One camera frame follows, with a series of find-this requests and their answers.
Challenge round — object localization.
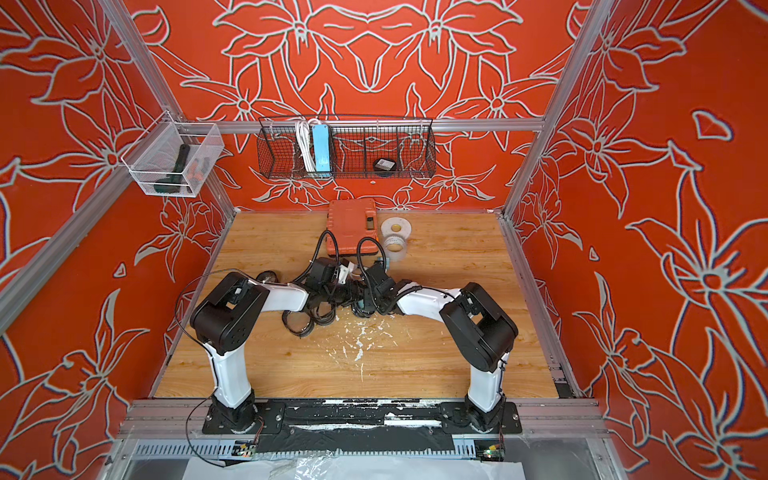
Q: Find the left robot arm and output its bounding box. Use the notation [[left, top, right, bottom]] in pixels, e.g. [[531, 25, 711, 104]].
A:
[[190, 258, 356, 431]]

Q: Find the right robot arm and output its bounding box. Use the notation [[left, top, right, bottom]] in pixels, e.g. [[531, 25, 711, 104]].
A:
[[351, 262, 519, 430]]

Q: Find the black round pouch middle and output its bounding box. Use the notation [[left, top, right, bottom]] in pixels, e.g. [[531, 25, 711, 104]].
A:
[[311, 302, 337, 326]]

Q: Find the black round pouch left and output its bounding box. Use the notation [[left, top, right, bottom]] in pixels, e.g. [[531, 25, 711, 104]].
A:
[[281, 311, 315, 338]]

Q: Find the clear packing tape roll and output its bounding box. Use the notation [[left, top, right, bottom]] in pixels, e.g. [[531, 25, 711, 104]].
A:
[[382, 235, 407, 262]]

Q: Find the white tape roll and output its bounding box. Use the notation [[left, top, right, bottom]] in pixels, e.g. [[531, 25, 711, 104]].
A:
[[380, 217, 413, 240]]

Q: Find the orange plastic tool case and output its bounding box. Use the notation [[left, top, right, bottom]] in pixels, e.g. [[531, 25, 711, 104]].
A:
[[326, 198, 379, 256]]

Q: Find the black round item in basket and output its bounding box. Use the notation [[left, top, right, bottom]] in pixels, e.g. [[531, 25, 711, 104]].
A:
[[373, 158, 398, 178]]

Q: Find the blue power strip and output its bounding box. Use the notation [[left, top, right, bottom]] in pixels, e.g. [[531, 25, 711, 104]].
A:
[[312, 124, 331, 176]]

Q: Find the green screwdriver in box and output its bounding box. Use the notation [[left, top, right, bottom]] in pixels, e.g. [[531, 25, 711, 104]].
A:
[[153, 143, 191, 194]]

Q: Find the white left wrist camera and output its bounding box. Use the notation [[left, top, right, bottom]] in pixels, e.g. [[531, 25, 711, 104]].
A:
[[336, 263, 355, 285]]

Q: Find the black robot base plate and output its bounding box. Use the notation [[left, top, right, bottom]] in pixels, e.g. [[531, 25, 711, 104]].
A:
[[202, 398, 522, 458]]

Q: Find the black wire wall basket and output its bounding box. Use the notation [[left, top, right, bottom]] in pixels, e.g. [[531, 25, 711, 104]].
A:
[[256, 115, 437, 180]]

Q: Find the white power strip cord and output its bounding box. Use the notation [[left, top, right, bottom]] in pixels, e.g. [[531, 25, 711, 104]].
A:
[[294, 119, 317, 175]]

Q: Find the clear acrylic wall box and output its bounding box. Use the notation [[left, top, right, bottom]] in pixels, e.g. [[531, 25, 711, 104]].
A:
[[120, 112, 224, 198]]

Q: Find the aluminium horizontal back rail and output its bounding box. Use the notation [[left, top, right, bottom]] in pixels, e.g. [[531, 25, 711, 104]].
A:
[[177, 117, 544, 134]]

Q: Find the aluminium frame post left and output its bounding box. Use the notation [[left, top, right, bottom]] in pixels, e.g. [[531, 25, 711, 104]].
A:
[[100, 1, 236, 223]]

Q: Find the aluminium frame post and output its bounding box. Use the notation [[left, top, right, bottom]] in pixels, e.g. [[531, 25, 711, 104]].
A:
[[501, 0, 614, 223], [100, 1, 236, 223]]

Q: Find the aluminium frame post right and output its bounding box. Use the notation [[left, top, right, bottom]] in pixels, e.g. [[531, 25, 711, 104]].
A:
[[501, 0, 614, 223]]

